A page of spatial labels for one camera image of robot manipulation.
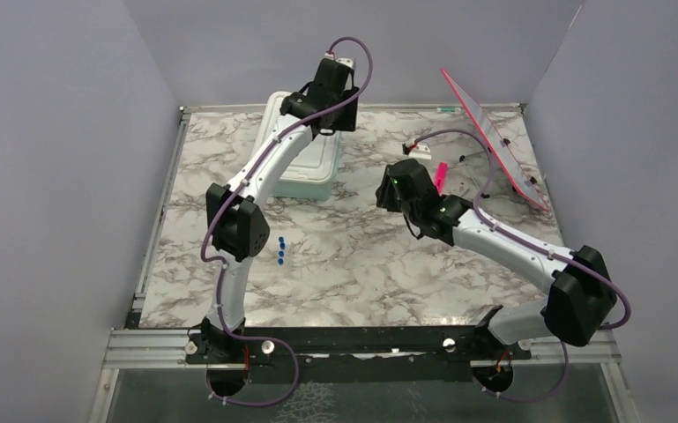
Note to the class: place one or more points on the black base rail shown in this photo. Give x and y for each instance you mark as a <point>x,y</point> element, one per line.
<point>281,355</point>

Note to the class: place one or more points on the teal plastic bin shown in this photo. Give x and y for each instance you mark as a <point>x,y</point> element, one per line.
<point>304,189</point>

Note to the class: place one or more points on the whiteboard stand rod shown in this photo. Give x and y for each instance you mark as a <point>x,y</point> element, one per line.
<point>482,181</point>

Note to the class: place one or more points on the small white eraser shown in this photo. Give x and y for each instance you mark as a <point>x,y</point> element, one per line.
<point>462,189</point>

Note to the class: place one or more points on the white bin lid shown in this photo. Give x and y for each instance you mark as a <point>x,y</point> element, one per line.
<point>316,164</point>

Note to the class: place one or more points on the pink framed whiteboard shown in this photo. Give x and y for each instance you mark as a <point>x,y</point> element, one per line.
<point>499,146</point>

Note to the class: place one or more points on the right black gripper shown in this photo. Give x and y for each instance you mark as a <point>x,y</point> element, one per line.
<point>383,193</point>

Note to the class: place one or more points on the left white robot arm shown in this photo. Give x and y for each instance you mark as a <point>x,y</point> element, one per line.
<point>237,229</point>

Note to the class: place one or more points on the pink highlighter marker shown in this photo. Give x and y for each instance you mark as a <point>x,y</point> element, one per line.
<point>440,177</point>

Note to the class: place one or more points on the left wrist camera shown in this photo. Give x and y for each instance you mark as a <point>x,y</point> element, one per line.
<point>347,61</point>

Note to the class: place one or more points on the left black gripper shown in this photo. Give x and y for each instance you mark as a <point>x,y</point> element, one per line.
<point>345,122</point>

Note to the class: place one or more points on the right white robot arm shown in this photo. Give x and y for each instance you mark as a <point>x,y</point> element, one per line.
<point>578,298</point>

